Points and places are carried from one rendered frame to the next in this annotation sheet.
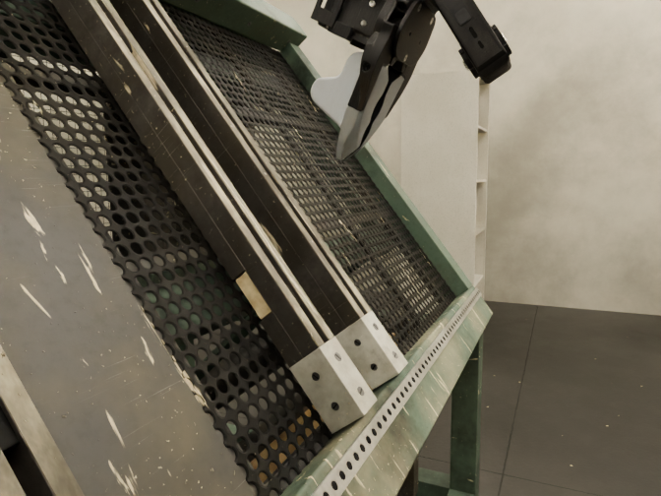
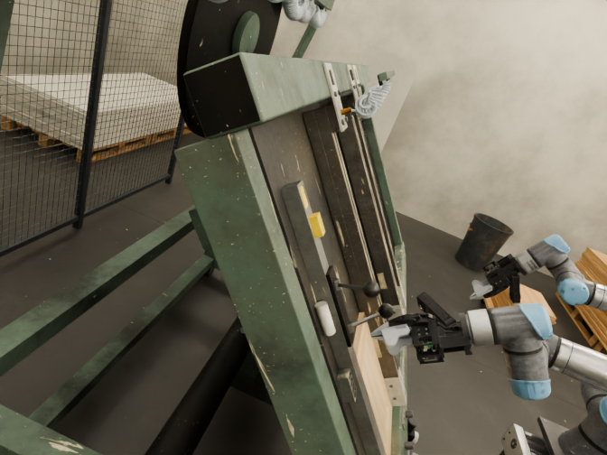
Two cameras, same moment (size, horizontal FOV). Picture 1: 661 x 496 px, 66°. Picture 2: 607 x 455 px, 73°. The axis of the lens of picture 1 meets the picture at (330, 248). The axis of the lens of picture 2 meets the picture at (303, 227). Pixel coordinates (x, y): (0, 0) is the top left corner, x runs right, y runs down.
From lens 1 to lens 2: 1.41 m
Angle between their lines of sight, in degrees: 25
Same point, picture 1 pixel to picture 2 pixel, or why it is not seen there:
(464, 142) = (392, 107)
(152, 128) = (367, 210)
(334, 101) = (479, 291)
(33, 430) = not seen: hidden behind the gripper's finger
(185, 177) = (373, 234)
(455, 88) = (401, 70)
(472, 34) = (516, 296)
